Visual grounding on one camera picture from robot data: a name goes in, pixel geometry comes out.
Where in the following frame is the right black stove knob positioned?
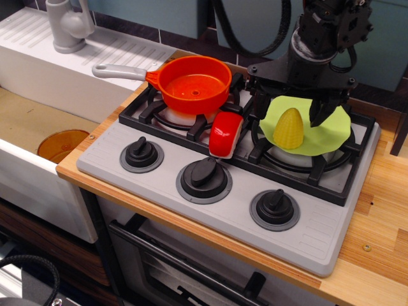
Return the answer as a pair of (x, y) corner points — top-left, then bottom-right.
(249, 189), (300, 232)

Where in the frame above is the toy oven door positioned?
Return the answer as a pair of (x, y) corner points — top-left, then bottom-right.
(107, 214), (330, 305)

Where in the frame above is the left black stove knob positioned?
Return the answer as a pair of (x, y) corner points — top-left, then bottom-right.
(120, 136), (164, 173)

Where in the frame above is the black burner grate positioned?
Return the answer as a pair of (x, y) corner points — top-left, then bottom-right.
(119, 73), (375, 206)

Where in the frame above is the orange toy pot grey handle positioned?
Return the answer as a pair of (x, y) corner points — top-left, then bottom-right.
(92, 55), (232, 115)

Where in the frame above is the yellow toy corn cob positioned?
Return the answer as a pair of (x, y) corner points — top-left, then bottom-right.
(273, 108), (304, 150)

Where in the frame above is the grey toy faucet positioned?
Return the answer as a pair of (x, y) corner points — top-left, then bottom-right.
(45, 0), (95, 54)

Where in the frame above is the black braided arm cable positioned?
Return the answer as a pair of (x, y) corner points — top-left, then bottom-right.
(210, 0), (293, 59)

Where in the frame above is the red white toy sushi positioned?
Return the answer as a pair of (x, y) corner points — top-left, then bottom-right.
(208, 112), (244, 159)

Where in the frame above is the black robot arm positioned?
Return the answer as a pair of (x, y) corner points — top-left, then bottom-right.
(248, 1), (374, 127)

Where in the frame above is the white toy sink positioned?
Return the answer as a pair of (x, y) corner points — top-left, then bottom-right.
(1, 8), (175, 244)

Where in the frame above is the black stove knob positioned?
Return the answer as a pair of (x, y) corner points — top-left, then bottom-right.
(120, 136), (164, 173)
(176, 157), (233, 205)
(249, 189), (300, 232)

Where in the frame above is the middle black stove knob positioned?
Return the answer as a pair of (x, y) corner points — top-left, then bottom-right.
(176, 157), (233, 205)

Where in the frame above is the black braided cable lower left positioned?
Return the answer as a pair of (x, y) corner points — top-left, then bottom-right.
(0, 254), (61, 306)

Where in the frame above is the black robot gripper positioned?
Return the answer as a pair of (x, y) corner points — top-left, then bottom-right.
(247, 29), (358, 128)

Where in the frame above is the light green plastic plate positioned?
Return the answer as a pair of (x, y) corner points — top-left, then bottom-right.
(259, 96), (351, 156)

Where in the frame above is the grey toy stove top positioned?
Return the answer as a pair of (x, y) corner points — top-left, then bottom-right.
(76, 85), (382, 277)

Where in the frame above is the orange translucent sink drain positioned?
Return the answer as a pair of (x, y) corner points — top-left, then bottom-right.
(37, 129), (89, 164)

